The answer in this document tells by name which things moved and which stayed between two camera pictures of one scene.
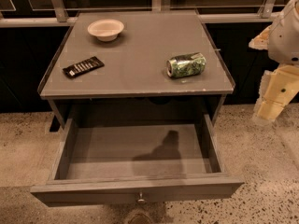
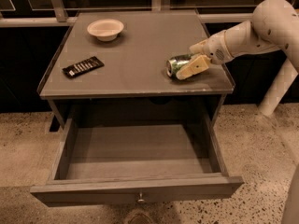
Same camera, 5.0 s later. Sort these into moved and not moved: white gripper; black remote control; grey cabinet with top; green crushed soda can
Moved: white gripper
Not moved: green crushed soda can; black remote control; grey cabinet with top
